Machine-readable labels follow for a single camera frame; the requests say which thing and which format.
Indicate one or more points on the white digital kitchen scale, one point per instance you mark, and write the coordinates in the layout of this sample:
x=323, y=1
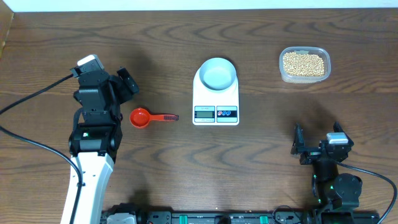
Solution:
x=215, y=107

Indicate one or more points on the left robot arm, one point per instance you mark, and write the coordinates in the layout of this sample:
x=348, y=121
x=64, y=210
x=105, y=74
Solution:
x=95, y=139

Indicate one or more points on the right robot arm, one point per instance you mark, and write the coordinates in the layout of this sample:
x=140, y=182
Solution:
x=337, y=194

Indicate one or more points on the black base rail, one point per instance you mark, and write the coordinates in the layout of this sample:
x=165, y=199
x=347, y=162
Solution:
x=125, y=213

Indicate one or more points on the clear plastic container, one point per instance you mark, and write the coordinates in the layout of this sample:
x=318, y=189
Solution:
x=305, y=50

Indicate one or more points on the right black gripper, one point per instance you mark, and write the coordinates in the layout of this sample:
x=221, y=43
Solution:
x=311, y=154

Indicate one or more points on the yellow soybeans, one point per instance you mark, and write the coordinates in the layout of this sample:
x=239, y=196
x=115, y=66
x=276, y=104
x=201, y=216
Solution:
x=303, y=65

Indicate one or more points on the grey round bowl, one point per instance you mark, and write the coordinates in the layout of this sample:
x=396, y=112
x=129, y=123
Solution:
x=217, y=74

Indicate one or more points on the red measuring scoop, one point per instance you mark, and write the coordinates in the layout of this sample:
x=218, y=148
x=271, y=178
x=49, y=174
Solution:
x=140, y=118

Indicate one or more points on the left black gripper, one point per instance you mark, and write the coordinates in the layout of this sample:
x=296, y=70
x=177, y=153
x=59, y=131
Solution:
x=125, y=94

